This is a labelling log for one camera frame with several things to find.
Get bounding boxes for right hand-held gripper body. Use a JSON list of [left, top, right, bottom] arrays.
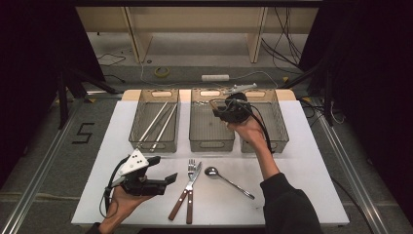
[[223, 83, 258, 125]]

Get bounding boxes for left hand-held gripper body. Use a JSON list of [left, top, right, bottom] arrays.
[[110, 148, 168, 197]]

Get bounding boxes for smoky transparent plastic bin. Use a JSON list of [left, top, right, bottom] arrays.
[[128, 88, 181, 154], [188, 87, 236, 153], [237, 88, 290, 154]]

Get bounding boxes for wooden-handled steel knife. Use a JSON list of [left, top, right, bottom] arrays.
[[168, 161, 203, 222]]

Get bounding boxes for wooden-handled steel fork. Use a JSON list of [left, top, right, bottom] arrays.
[[185, 158, 197, 225]]

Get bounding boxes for metal chopstick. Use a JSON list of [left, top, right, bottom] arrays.
[[141, 103, 174, 143], [146, 104, 178, 144]]

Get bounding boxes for steel spoon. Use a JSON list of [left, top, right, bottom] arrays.
[[204, 166, 256, 201]]

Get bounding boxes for person's right hand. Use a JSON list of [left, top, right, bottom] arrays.
[[227, 118, 268, 151]]

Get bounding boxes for person's left hand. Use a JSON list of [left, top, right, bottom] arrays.
[[99, 186, 153, 230]]

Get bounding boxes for white power strip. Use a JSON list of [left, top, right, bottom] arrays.
[[201, 74, 231, 83]]

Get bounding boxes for white table cover sheet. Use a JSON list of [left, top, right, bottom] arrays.
[[70, 99, 351, 227]]

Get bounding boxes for yellow tape roll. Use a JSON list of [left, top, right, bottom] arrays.
[[153, 66, 171, 79]]

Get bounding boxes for black metal stand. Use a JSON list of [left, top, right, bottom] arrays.
[[279, 58, 335, 128], [56, 66, 118, 131]]

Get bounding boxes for light wooden shelf unit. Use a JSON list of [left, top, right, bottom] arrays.
[[75, 6, 319, 64]]

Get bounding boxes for black curtain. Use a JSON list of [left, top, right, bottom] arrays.
[[0, 0, 105, 189], [298, 0, 413, 225]]

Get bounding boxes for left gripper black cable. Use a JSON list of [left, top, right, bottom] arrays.
[[98, 155, 131, 218]]

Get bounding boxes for white power cable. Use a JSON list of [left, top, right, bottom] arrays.
[[139, 61, 281, 90]]

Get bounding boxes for tangled floor cables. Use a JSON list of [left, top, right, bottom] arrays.
[[298, 97, 346, 127]]

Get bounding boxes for black cable bundle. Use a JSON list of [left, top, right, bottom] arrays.
[[261, 6, 305, 71]]

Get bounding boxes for aluminium floor rail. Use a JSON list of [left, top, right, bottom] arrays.
[[0, 97, 86, 234], [311, 103, 391, 234]]

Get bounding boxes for thin black floor cable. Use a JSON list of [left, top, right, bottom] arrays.
[[95, 53, 127, 84]]

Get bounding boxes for long black floor cable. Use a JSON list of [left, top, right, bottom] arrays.
[[330, 176, 375, 234]]

